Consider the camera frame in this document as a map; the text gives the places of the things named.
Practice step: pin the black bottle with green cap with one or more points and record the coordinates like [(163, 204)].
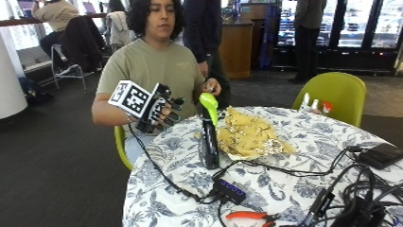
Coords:
[(209, 142)]

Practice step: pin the white marker cube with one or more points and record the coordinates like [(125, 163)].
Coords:
[(131, 98)]

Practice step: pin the wooden counter cabinet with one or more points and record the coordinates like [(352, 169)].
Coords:
[(236, 50)]

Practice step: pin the person in olive t-shirt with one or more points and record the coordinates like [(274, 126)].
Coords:
[(151, 66)]

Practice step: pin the yellow patterned cloth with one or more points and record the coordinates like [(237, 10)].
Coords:
[(248, 135)]

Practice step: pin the green plastic chair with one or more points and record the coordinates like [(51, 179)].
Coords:
[(336, 91), (121, 148)]

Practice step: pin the white and red toy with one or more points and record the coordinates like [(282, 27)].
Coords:
[(314, 106)]

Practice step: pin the white jacket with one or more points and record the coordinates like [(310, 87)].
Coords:
[(119, 30)]

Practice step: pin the black usb hub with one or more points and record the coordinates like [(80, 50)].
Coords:
[(229, 190)]

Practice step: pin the dark jacket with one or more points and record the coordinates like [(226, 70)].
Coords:
[(82, 44)]

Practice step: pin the blue floral tablecloth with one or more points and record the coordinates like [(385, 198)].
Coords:
[(269, 189)]

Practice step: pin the glass door refrigerators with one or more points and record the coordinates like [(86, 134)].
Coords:
[(361, 31)]

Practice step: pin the white round column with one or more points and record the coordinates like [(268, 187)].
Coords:
[(11, 82)]

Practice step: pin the black box device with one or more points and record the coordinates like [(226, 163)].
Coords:
[(381, 155)]

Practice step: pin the wooden bar counter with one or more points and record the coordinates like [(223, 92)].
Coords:
[(20, 21)]

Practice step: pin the metal frame chair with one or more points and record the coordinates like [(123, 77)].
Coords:
[(70, 71)]

